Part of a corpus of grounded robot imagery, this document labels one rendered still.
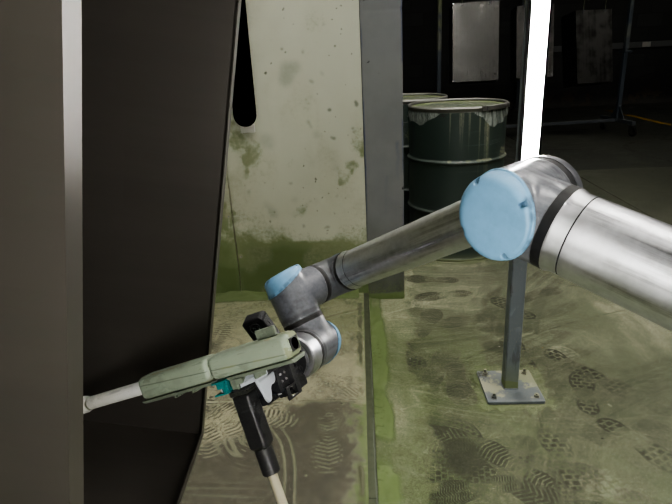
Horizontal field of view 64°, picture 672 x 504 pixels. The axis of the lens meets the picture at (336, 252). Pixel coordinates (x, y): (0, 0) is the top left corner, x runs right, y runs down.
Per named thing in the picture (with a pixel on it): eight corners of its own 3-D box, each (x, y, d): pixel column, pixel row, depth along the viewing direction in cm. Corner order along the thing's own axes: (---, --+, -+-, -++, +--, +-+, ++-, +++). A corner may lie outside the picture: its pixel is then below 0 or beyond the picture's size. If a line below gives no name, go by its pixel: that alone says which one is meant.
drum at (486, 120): (395, 238, 365) (394, 102, 335) (475, 228, 376) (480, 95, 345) (427, 268, 311) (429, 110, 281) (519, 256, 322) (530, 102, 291)
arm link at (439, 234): (591, 131, 83) (330, 252, 134) (556, 143, 75) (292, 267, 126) (622, 201, 83) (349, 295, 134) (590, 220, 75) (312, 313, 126)
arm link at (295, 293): (292, 269, 126) (315, 317, 125) (252, 285, 119) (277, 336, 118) (313, 255, 119) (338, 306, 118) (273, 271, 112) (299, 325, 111)
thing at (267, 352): (341, 453, 86) (293, 317, 86) (330, 468, 82) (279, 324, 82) (121, 495, 105) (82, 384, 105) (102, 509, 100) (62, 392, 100)
